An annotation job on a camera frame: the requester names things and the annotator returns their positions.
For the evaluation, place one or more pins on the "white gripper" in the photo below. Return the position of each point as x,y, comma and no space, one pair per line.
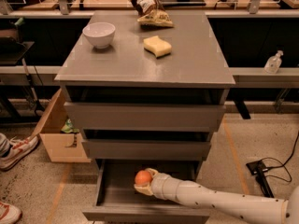
161,184

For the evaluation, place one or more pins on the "orange fruit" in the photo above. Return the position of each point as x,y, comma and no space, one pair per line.
143,177

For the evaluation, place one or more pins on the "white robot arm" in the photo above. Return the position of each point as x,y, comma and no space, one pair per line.
252,209

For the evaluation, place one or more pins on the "grey open bottom drawer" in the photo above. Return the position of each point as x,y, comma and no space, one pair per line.
117,202

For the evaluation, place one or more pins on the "grey middle drawer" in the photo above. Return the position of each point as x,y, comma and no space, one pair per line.
159,151

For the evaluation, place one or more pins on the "grey drawer cabinet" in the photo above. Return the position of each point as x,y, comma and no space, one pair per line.
194,73

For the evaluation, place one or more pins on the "grey top drawer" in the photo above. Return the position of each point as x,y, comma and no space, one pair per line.
138,117

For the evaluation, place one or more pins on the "cardboard box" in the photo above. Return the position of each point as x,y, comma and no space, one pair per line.
60,146

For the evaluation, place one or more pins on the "green packet in box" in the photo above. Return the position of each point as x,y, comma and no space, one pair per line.
69,128

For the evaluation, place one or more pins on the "black floor stand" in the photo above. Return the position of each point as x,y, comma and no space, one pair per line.
257,169

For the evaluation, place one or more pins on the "yellow sponge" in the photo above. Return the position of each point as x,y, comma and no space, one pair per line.
157,46

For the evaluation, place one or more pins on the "white red sneaker upper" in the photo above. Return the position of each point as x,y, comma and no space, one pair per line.
13,150

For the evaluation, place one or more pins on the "white red sneaker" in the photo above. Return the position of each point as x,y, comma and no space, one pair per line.
13,150
9,214

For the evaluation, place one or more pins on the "white red sneaker lower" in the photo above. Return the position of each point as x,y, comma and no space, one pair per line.
9,214

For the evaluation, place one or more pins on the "white ceramic bowl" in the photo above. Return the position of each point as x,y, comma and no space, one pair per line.
99,34

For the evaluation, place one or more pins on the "crumpled chip bag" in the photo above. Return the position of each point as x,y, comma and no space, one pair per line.
151,12

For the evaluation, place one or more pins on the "clear sanitizer bottle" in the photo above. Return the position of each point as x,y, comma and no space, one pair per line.
273,63

